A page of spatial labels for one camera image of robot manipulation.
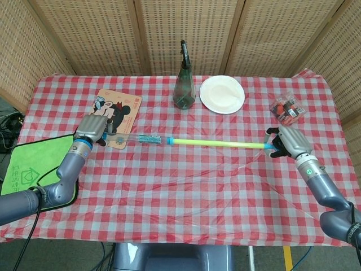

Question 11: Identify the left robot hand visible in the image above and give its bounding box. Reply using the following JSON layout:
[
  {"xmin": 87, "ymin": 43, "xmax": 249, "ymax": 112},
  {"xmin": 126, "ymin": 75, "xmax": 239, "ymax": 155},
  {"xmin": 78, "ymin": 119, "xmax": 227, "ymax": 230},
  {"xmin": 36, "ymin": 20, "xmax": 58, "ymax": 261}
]
[{"xmin": 73, "ymin": 114, "xmax": 115, "ymax": 147}]

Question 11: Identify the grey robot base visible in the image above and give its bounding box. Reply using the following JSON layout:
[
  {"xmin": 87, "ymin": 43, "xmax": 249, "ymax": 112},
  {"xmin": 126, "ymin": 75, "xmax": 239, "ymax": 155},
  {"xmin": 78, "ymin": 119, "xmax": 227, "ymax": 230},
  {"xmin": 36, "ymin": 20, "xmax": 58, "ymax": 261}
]
[{"xmin": 112, "ymin": 242, "xmax": 235, "ymax": 271}]

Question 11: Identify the white table leg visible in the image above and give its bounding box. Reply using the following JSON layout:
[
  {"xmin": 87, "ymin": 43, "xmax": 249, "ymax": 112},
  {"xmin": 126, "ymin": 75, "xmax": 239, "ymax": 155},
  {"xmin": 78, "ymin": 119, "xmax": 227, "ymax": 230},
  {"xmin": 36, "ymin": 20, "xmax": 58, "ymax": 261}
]
[{"xmin": 247, "ymin": 245, "xmax": 255, "ymax": 271}]

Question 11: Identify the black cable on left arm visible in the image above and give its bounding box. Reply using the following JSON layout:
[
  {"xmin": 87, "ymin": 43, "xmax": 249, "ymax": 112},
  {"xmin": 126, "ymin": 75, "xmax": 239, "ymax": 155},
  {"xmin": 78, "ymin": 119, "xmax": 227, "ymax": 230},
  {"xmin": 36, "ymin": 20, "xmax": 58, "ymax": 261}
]
[{"xmin": 12, "ymin": 165, "xmax": 61, "ymax": 271}]

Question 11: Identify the green microfibre cloth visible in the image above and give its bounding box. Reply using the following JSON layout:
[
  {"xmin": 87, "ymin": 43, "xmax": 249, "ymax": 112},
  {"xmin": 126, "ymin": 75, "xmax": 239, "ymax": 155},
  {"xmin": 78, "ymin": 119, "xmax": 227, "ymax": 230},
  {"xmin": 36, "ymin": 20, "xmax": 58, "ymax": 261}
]
[{"xmin": 1, "ymin": 132, "xmax": 80, "ymax": 211}]

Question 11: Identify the cartoon girl mouse pad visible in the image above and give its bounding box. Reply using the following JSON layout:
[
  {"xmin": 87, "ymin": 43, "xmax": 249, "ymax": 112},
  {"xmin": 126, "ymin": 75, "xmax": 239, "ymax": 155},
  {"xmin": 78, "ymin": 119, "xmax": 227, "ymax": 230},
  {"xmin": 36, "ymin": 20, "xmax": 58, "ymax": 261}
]
[{"xmin": 89, "ymin": 88, "xmax": 142, "ymax": 150}]

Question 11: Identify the black floor cable bundle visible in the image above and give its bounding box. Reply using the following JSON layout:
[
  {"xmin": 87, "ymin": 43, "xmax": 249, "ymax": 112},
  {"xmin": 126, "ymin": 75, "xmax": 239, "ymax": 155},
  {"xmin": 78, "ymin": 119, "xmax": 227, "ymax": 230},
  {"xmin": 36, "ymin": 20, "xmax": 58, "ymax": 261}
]
[{"xmin": 0, "ymin": 108, "xmax": 25, "ymax": 155}]

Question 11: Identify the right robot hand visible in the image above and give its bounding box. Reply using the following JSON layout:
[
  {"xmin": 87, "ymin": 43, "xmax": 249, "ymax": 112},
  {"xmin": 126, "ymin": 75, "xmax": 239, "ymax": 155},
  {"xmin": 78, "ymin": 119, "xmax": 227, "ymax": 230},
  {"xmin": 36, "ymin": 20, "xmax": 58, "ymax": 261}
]
[{"xmin": 263, "ymin": 125, "xmax": 313, "ymax": 159}]

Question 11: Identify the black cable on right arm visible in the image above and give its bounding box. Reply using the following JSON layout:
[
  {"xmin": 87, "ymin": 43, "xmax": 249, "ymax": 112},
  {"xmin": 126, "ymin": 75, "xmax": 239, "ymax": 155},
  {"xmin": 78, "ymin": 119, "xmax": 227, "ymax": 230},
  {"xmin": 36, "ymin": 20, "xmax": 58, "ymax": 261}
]
[{"xmin": 347, "ymin": 200, "xmax": 361, "ymax": 251}]

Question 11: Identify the white paper plate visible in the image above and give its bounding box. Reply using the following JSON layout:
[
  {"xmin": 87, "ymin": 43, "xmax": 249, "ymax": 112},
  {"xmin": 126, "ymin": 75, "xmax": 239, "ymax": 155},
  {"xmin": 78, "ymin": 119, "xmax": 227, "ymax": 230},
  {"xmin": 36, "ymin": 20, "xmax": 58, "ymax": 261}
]
[{"xmin": 199, "ymin": 75, "xmax": 245, "ymax": 115}]

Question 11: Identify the green plastic bottle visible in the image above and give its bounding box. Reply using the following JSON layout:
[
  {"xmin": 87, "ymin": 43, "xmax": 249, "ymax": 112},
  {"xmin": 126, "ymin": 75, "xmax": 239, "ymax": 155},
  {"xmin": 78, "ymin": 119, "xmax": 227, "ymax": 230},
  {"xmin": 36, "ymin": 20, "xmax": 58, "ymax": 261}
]
[{"xmin": 172, "ymin": 40, "xmax": 197, "ymax": 110}]

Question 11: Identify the red checked tablecloth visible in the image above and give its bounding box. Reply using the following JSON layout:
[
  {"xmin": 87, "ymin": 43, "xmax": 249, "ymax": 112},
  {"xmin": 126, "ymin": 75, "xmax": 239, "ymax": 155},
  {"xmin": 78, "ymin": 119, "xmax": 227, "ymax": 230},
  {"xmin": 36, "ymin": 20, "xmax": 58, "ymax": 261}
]
[{"xmin": 0, "ymin": 67, "xmax": 361, "ymax": 246}]

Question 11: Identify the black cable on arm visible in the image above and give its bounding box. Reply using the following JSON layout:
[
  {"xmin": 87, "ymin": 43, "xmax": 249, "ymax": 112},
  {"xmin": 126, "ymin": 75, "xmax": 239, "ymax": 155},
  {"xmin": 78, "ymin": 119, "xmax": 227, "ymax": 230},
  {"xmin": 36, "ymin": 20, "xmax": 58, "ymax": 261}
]
[
  {"xmin": 347, "ymin": 200, "xmax": 361, "ymax": 251},
  {"xmin": 12, "ymin": 165, "xmax": 61, "ymax": 271}
]

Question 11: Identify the blue floor cable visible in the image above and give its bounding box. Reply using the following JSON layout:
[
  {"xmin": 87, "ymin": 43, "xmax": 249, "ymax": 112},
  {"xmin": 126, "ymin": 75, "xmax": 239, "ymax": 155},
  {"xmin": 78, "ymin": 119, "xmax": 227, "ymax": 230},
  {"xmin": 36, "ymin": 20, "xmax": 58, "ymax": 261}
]
[{"xmin": 298, "ymin": 245, "xmax": 314, "ymax": 268}]

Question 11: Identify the woven folding screen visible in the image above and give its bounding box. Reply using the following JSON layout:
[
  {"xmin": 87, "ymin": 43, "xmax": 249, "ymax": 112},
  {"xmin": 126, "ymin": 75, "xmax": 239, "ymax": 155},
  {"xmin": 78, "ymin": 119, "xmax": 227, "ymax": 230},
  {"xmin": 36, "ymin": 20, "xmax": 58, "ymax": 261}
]
[{"xmin": 0, "ymin": 0, "xmax": 361, "ymax": 159}]

